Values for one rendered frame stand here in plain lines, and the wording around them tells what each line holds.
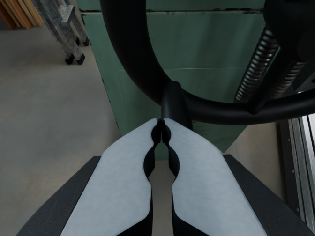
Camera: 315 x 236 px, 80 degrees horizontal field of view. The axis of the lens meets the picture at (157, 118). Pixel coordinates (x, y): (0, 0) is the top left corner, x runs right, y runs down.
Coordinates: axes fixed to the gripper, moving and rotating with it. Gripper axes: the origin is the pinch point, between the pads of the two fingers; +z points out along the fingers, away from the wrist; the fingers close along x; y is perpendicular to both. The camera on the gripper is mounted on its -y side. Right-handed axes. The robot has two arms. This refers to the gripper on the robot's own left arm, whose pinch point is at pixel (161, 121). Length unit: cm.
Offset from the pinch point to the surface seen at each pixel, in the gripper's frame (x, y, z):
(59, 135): -52, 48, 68
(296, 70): 17.8, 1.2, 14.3
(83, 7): -11.5, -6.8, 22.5
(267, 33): 11.8, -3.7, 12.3
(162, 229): 0, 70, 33
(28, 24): -97, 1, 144
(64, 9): -55, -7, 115
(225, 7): 10.4, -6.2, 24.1
